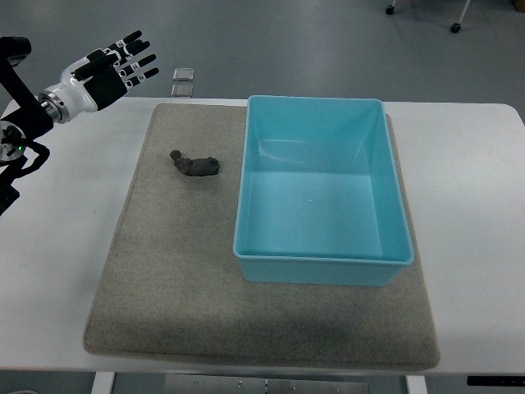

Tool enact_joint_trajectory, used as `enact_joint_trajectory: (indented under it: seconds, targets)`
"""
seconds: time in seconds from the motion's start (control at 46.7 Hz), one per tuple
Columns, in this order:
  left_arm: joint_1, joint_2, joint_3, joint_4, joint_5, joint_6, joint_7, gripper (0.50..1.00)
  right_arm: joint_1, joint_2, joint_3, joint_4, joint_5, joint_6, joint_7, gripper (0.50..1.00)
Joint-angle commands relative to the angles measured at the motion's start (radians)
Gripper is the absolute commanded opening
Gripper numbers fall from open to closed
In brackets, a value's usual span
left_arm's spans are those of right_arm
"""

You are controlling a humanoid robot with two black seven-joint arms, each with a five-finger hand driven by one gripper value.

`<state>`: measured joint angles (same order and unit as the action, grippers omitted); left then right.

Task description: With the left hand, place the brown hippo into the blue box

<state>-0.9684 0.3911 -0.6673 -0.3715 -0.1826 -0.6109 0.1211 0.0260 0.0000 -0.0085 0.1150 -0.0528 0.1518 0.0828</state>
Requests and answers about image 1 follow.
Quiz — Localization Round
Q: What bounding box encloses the black white robotic left hand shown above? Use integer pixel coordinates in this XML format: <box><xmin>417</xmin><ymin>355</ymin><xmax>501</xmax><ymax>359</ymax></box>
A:
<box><xmin>38</xmin><ymin>30</ymin><xmax>159</xmax><ymax>124</ymax></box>

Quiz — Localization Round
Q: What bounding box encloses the brown hippo toy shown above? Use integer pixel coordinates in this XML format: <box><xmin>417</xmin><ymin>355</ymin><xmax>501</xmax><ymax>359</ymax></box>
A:
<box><xmin>170</xmin><ymin>150</ymin><xmax>220</xmax><ymax>176</ymax></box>

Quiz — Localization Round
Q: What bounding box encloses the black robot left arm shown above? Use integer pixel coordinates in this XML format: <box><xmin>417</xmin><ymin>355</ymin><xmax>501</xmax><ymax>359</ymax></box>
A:
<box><xmin>1</xmin><ymin>37</ymin><xmax>53</xmax><ymax>212</ymax></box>

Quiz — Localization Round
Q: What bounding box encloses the blue plastic box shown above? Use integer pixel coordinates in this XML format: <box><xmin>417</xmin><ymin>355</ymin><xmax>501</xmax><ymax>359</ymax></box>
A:
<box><xmin>233</xmin><ymin>95</ymin><xmax>415</xmax><ymax>286</ymax></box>

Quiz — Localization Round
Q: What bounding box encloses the lower metal floor plate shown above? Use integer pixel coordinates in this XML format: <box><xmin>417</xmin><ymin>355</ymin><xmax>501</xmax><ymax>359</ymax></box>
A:
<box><xmin>171</xmin><ymin>84</ymin><xmax>194</xmax><ymax>98</ymax></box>

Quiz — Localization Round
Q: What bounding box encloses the grey felt mat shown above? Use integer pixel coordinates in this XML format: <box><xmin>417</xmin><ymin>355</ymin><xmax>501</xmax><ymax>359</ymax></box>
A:
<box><xmin>83</xmin><ymin>104</ymin><xmax>440</xmax><ymax>370</ymax></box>

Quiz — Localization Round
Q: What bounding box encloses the right black caster wheel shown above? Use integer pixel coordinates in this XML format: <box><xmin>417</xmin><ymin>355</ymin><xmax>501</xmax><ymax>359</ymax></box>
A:
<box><xmin>450</xmin><ymin>23</ymin><xmax>461</xmax><ymax>34</ymax></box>

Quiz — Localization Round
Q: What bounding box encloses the white cart leg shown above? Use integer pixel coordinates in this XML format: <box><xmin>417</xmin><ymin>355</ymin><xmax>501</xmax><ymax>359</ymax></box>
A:
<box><xmin>456</xmin><ymin>0</ymin><xmax>471</xmax><ymax>25</ymax></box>

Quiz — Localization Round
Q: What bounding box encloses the black table control panel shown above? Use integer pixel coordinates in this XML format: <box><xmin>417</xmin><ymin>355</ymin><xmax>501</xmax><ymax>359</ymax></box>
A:
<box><xmin>467</xmin><ymin>376</ymin><xmax>525</xmax><ymax>387</ymax></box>

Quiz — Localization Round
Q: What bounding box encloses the metal table base plate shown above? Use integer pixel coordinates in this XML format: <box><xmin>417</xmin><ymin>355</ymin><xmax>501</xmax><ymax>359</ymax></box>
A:
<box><xmin>163</xmin><ymin>374</ymin><xmax>370</xmax><ymax>394</ymax></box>

